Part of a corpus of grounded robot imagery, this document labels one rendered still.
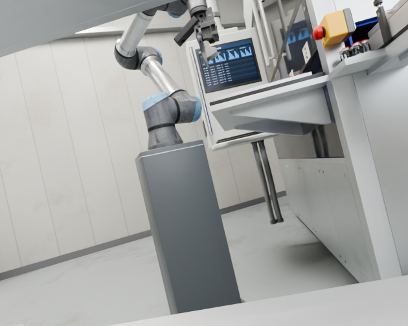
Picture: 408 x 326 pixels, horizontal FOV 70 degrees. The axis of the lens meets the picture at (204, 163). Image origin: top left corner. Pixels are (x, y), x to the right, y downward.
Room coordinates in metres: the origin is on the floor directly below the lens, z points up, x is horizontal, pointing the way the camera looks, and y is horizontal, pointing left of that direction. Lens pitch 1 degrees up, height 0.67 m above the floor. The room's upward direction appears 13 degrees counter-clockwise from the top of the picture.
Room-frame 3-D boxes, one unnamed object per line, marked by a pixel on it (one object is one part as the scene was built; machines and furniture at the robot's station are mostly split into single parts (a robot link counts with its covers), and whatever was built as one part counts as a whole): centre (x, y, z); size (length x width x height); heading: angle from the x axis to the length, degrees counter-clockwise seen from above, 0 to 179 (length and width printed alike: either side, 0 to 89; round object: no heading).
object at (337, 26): (0.87, -0.48, 0.99); 0.08 x 0.07 x 0.07; 82
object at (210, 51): (1.08, -0.12, 1.09); 0.06 x 0.03 x 0.09; 82
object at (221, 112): (1.31, -0.35, 0.87); 0.70 x 0.48 x 0.02; 172
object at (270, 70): (2.18, -0.65, 1.50); 0.49 x 0.01 x 0.59; 172
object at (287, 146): (1.97, -0.61, 0.73); 1.98 x 0.01 x 0.25; 172
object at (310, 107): (1.07, -0.30, 0.79); 0.34 x 0.03 x 0.13; 82
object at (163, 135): (1.22, 0.14, 0.84); 0.15 x 0.15 x 0.10
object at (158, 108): (1.22, 0.13, 0.96); 0.13 x 0.12 x 0.14; 126
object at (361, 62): (0.85, -0.52, 0.87); 0.14 x 0.13 x 0.02; 82
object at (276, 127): (1.56, -0.37, 0.79); 0.34 x 0.03 x 0.13; 82
